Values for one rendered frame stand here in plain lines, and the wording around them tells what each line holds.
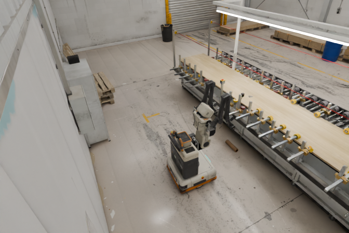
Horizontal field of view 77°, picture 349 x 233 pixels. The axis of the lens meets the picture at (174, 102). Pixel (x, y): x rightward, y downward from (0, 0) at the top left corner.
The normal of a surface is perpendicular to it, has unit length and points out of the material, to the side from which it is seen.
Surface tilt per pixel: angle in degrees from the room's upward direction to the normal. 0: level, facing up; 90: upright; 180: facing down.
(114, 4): 90
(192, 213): 0
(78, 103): 90
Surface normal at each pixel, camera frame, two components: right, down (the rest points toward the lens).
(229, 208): -0.04, -0.84
